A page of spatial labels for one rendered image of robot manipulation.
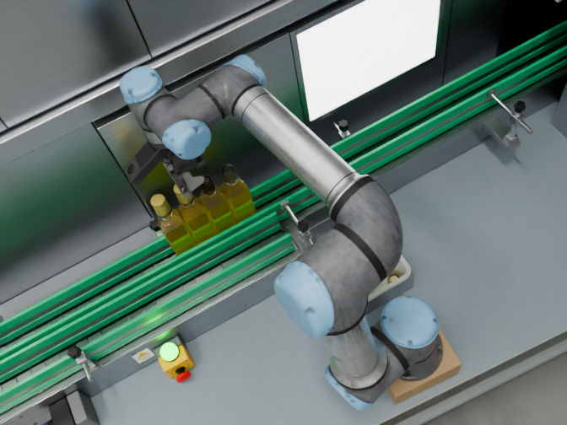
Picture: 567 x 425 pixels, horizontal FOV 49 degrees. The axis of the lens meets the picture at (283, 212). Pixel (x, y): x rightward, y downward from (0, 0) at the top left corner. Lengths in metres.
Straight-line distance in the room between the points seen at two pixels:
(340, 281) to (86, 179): 0.78
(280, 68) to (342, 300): 0.71
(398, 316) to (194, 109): 0.60
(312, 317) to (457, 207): 0.96
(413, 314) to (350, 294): 0.41
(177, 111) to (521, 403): 1.71
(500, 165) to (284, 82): 0.72
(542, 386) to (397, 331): 1.20
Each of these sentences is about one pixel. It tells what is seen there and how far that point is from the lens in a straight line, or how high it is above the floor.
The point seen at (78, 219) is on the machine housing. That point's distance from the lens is 1.63.
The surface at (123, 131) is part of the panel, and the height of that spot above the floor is 1.28.
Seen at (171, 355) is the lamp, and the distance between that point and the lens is 1.60.
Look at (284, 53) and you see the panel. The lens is 1.47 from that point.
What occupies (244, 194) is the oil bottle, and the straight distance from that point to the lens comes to 1.50.
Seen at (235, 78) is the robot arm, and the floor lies 1.49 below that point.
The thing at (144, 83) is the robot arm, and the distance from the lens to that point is 1.16.
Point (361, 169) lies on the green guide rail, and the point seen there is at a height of 0.92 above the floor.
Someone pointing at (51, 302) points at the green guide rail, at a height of 0.95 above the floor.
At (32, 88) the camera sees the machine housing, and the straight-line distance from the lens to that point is 1.32.
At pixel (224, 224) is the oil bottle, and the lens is 1.56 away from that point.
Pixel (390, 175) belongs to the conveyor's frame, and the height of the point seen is 0.85.
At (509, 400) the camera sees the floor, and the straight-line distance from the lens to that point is 2.41.
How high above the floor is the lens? 2.30
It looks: 58 degrees down
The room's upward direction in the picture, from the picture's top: 15 degrees counter-clockwise
